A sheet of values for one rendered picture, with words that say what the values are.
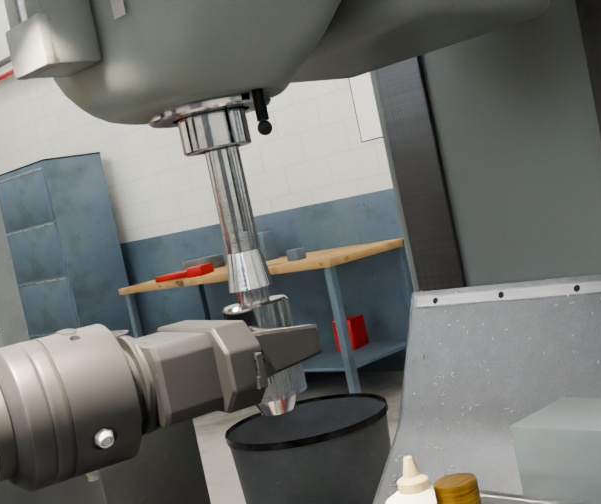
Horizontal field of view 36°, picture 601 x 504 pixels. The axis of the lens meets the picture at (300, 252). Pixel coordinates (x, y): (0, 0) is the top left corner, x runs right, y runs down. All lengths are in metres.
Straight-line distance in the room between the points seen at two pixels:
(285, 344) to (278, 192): 6.09
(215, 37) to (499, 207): 0.46
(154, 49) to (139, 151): 7.36
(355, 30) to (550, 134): 0.28
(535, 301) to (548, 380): 0.08
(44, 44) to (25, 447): 0.23
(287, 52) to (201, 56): 0.07
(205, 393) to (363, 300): 5.73
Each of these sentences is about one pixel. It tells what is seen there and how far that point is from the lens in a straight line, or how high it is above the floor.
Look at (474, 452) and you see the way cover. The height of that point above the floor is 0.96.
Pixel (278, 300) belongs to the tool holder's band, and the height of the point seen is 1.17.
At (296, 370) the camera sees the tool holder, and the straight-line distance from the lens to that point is 0.64.
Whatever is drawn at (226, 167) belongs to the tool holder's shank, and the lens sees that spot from 0.64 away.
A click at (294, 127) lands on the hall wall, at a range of 6.51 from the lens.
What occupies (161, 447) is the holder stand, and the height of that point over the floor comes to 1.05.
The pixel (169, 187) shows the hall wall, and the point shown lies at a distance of 7.66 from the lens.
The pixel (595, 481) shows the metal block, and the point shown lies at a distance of 0.49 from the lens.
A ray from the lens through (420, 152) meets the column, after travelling 0.99.
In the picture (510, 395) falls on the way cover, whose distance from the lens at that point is 0.92.
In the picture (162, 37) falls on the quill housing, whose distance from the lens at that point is 0.56.
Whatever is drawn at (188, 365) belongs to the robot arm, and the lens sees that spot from 0.58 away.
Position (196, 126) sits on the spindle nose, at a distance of 0.63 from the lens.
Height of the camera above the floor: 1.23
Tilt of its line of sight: 3 degrees down
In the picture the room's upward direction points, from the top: 12 degrees counter-clockwise
